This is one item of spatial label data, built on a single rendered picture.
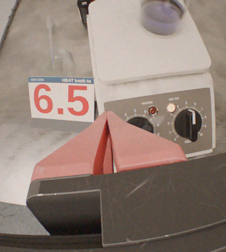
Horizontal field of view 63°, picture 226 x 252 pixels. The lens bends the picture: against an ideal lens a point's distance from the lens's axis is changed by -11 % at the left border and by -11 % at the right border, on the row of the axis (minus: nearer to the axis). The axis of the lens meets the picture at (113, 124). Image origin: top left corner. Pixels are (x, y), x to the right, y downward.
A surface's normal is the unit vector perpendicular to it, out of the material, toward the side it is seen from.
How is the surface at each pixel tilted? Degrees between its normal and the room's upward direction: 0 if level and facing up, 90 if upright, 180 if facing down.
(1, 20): 0
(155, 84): 30
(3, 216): 0
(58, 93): 40
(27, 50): 0
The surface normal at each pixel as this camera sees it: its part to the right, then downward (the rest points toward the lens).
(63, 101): -0.11, 0.42
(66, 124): -0.06, -0.26
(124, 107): 0.02, 0.25
